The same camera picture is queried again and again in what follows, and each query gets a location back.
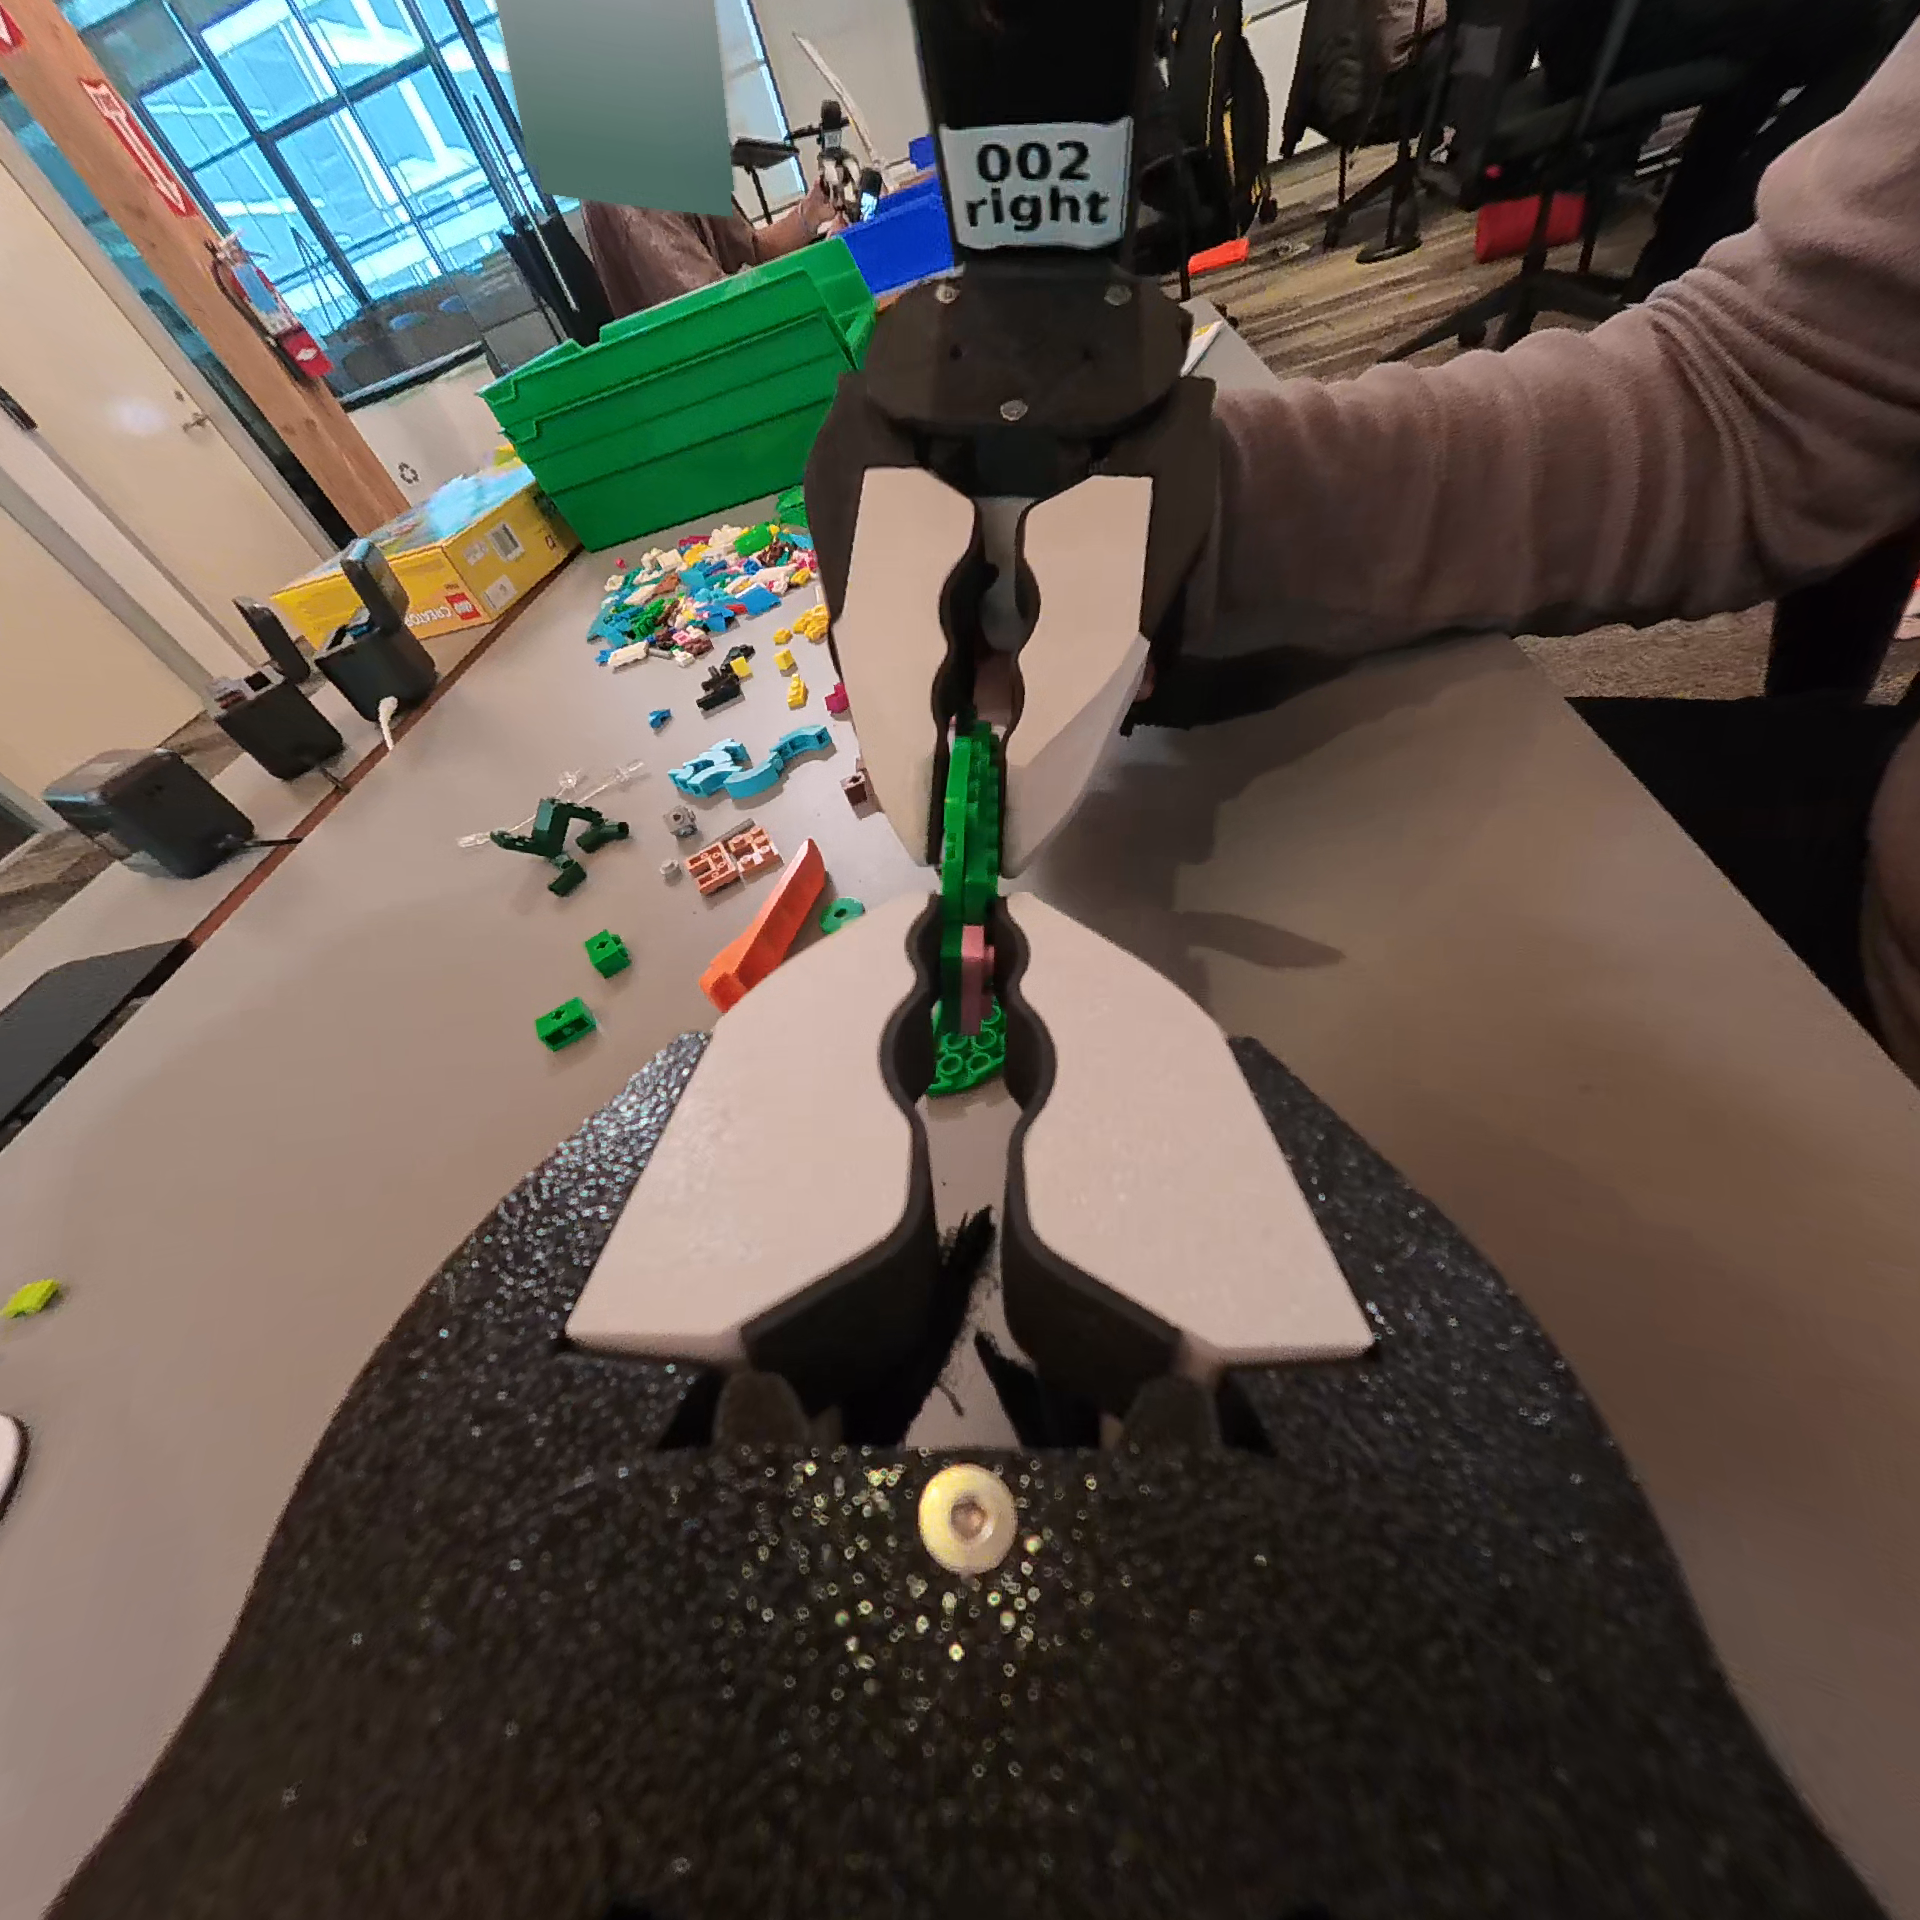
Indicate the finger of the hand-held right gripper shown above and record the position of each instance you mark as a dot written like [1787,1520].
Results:
[1090,629]
[890,629]

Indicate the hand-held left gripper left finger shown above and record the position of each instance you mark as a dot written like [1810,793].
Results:
[754,1169]

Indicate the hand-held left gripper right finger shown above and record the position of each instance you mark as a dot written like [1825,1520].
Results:
[1185,1183]

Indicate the green lego assembly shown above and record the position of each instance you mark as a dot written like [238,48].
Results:
[965,840]

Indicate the person's right forearm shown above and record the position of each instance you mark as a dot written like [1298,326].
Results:
[1498,483]

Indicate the light blue curved lego piece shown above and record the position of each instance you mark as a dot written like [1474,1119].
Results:
[788,751]
[704,773]

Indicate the black lego piece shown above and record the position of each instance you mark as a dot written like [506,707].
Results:
[720,681]

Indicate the pile of mixed lego bricks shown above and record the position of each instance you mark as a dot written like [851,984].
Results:
[704,591]

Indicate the small green lego brick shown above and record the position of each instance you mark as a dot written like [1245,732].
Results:
[564,1021]
[607,951]

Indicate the green round lego piece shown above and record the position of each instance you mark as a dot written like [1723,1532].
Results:
[841,914]

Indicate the dark green lego figure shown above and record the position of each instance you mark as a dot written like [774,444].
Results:
[554,840]

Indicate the yellow lego box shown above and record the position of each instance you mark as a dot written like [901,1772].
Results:
[482,577]

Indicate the lime lego piece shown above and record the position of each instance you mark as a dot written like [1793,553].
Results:
[31,1298]

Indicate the blue plastic bin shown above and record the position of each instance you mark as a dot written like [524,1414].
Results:
[901,243]

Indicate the small orange object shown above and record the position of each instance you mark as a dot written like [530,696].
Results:
[1215,256]

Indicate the orange brick separator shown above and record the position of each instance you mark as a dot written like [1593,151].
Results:
[774,931]

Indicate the black jacket with yellow stripe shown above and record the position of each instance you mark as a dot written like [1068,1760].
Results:
[1215,106]

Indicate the stack of green plastic bins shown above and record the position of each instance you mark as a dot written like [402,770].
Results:
[673,434]

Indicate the red bag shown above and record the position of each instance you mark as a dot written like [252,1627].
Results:
[1524,227]

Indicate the black office chair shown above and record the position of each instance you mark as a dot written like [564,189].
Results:
[1498,121]

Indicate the white recycling bin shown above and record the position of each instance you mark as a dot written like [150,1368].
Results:
[422,434]

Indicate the black charger dock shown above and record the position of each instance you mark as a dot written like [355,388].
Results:
[379,645]
[278,723]
[150,807]

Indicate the black flat panel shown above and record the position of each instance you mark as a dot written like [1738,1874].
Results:
[74,1018]

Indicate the large window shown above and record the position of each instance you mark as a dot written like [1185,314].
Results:
[359,163]

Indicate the red fire extinguisher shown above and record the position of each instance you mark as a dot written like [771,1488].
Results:
[271,308]

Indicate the white door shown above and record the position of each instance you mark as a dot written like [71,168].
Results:
[107,377]

